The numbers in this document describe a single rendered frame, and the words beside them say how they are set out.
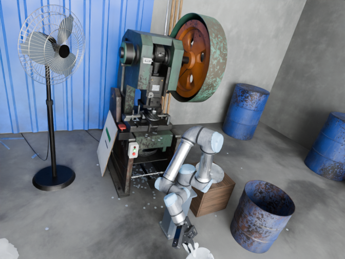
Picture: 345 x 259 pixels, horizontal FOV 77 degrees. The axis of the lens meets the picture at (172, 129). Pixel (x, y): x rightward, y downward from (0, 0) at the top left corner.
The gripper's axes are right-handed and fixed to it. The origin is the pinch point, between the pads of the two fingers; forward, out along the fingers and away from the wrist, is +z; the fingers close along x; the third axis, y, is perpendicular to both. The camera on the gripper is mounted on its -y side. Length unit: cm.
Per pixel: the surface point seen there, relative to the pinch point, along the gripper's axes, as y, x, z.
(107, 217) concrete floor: 10, 97, -23
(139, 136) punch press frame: 51, 61, -77
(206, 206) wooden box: 79, 46, 10
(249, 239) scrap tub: 75, 13, 42
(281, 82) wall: 416, 16, -74
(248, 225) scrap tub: 75, 8, 29
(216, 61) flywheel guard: 92, -20, -106
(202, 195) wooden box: 72, 39, -5
